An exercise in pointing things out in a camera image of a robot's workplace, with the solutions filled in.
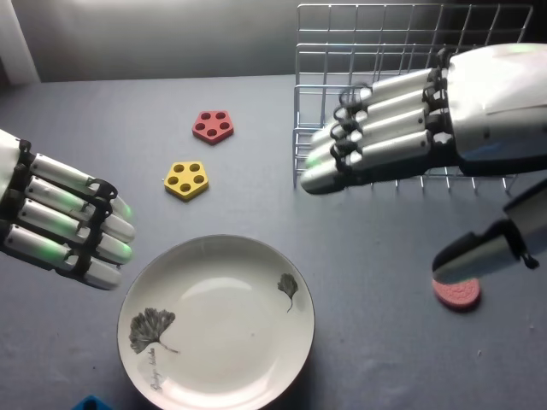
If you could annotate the pink round sandwich cookie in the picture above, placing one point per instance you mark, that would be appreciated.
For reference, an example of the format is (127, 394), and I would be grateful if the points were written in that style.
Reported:
(459, 296)

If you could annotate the blue block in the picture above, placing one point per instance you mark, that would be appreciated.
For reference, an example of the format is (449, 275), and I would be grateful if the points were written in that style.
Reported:
(92, 403)

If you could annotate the yellow pentagon block with holes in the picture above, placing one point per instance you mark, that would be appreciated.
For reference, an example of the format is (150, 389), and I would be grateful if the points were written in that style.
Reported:
(176, 183)

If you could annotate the red pentagon block with holes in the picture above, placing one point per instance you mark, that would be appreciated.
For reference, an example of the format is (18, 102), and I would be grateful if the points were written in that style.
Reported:
(212, 132)

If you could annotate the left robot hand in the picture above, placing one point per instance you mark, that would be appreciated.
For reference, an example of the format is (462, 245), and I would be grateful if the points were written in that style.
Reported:
(47, 205)

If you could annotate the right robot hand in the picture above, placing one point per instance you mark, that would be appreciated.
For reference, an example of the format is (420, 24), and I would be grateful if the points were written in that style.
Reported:
(491, 107)

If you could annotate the grey table cloth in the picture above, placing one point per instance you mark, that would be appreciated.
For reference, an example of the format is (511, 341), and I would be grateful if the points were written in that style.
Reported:
(384, 239)

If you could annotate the white plate two ginkgo leaves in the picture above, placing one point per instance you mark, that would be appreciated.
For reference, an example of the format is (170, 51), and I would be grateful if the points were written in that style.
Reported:
(222, 324)

